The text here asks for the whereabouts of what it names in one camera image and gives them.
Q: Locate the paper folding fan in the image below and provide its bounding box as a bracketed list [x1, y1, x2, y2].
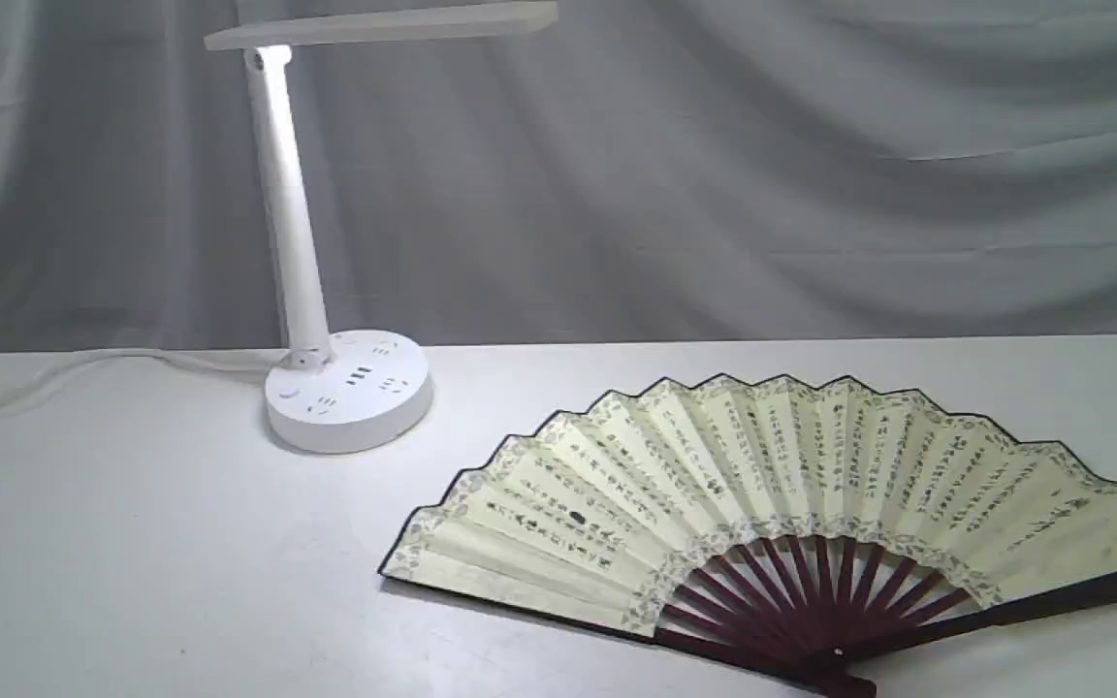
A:
[378, 374, 1117, 697]

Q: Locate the white desk lamp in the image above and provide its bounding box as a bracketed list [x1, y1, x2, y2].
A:
[204, 1, 559, 455]

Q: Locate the white power cord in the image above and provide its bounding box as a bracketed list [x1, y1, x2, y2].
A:
[0, 348, 286, 437]

